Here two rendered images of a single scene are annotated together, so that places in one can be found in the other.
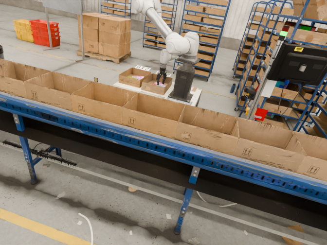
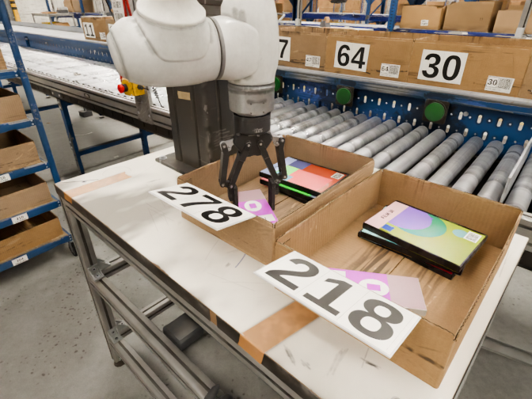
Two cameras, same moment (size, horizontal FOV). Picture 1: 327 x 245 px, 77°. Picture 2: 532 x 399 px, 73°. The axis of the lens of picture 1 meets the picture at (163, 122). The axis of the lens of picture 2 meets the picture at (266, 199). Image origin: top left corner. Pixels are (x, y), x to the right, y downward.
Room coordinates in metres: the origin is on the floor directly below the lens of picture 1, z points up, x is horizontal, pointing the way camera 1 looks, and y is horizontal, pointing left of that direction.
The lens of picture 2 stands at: (3.09, 0.49, 1.19)
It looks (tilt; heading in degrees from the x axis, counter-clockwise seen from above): 29 degrees down; 210
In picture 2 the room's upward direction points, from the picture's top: straight up
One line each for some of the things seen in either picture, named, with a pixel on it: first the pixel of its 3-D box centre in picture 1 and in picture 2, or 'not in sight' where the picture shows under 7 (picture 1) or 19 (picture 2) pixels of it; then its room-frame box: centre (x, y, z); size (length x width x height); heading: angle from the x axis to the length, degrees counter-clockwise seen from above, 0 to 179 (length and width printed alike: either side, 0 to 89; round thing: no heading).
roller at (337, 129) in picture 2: not in sight; (333, 133); (1.79, 0.05, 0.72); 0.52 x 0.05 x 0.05; 170
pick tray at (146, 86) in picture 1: (157, 83); (280, 187); (2.43, 0.15, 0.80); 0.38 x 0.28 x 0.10; 169
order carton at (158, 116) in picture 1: (154, 115); (379, 54); (1.33, 0.07, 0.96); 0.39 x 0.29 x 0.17; 80
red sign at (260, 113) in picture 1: (257, 113); not in sight; (1.92, -0.92, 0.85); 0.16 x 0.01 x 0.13; 80
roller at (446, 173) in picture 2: not in sight; (456, 163); (1.87, 0.50, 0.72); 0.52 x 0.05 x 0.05; 170
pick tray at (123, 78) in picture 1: (135, 77); (401, 247); (2.53, 0.45, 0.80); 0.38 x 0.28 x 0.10; 168
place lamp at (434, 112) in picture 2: not in sight; (434, 112); (1.61, 0.38, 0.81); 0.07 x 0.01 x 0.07; 80
